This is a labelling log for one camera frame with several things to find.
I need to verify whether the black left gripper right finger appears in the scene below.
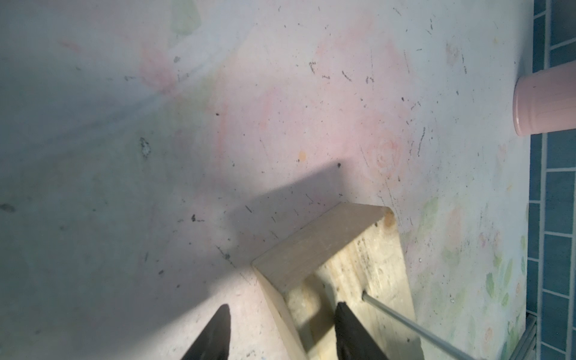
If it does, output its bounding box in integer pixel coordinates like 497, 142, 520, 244
334, 301, 389, 360

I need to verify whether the pink pen holder bucket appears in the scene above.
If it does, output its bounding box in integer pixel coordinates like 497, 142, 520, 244
512, 61, 576, 137

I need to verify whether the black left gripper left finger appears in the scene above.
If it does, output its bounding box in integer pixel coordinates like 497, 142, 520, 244
181, 304, 231, 360

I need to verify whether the wooden block with nails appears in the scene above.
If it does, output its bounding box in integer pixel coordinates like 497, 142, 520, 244
252, 203, 424, 359

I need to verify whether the steel nail far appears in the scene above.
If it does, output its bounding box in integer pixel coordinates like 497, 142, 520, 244
361, 291, 475, 360

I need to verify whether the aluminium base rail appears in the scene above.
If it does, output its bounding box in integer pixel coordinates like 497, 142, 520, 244
509, 314, 537, 360

